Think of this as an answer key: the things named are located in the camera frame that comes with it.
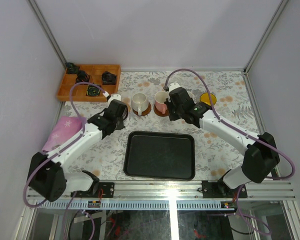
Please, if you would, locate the blue mug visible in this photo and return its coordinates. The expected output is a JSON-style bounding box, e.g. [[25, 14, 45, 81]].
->
[[187, 91, 195, 101]]

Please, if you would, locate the woven rattan coaster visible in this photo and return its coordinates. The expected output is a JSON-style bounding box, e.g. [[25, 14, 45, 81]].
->
[[124, 102, 131, 113]]

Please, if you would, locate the pink mug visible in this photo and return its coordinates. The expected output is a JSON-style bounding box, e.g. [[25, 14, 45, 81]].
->
[[154, 91, 169, 114]]

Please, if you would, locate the dark wooden coaster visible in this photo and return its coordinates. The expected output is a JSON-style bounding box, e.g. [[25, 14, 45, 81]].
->
[[153, 104, 169, 117], [132, 103, 152, 117]]

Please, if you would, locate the yellow mug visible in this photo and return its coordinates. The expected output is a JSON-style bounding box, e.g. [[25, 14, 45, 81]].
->
[[200, 92, 217, 106]]

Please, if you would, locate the cream white mug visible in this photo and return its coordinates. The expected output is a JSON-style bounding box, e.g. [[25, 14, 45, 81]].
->
[[131, 92, 149, 116]]

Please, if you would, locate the purple mug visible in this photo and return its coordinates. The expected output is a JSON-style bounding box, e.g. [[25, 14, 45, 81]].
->
[[122, 105, 129, 120]]

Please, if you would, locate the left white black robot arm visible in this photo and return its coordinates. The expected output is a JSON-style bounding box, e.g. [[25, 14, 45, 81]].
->
[[25, 99, 128, 202]]

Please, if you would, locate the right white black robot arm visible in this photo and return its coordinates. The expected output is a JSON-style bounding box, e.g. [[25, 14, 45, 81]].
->
[[164, 83, 280, 198]]

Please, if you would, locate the dark green yellow roll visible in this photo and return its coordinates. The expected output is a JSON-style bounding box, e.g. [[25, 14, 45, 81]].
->
[[86, 85, 101, 97]]

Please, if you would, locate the orange wooden compartment tray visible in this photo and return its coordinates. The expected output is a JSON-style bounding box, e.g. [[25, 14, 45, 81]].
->
[[56, 64, 121, 102]]

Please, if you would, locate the pink princess cloth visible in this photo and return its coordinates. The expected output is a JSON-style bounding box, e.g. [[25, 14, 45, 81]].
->
[[41, 116, 87, 153]]

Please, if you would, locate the floral tablecloth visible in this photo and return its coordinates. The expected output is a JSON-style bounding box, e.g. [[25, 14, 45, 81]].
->
[[43, 71, 275, 181]]

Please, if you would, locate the black serving tray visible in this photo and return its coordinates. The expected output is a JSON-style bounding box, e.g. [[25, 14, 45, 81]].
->
[[123, 131, 196, 181]]

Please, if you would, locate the black roll far corner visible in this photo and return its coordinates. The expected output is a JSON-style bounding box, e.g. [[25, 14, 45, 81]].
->
[[65, 62, 76, 69]]

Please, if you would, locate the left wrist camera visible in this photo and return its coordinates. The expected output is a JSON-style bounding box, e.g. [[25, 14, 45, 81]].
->
[[106, 93, 122, 102]]

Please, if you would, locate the black cable roll right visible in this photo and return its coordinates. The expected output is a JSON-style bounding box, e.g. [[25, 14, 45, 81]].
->
[[101, 70, 118, 85]]

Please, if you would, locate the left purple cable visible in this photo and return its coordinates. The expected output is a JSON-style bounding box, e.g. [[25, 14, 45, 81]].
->
[[22, 82, 111, 240]]

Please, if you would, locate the purple cable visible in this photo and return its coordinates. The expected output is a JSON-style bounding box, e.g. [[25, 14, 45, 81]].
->
[[163, 68, 296, 236], [22, 82, 111, 240]]

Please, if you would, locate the black orange cable roll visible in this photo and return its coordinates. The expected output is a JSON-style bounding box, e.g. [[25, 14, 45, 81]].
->
[[75, 70, 90, 85]]

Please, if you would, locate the aluminium front rail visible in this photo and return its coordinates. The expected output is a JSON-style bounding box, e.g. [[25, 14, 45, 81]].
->
[[27, 179, 297, 201]]

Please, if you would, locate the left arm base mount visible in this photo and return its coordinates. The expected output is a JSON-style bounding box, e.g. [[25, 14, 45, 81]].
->
[[66, 170, 115, 200]]

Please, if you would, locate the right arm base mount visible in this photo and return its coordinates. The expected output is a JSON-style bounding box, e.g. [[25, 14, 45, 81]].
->
[[201, 176, 248, 199]]

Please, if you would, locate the blue slotted cable duct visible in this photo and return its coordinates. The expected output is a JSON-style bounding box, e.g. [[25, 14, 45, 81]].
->
[[41, 200, 234, 211]]

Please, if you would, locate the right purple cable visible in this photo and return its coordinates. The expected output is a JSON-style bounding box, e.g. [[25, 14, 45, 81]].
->
[[163, 68, 296, 236]]

